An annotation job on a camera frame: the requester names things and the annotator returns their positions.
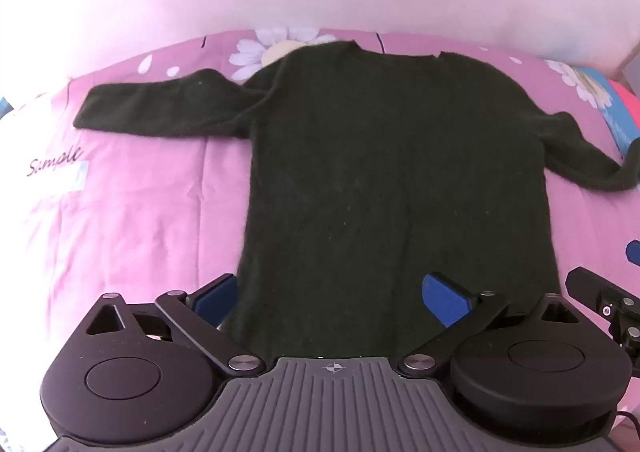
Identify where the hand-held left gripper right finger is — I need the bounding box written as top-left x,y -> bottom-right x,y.
399,273 -> 581,378

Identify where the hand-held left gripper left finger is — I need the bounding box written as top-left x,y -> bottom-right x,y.
86,273 -> 267,378

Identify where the black knit sweater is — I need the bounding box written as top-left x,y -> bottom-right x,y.
72,39 -> 640,363

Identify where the pink floral bedsheet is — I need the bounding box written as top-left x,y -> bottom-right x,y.
0,26 -> 640,452

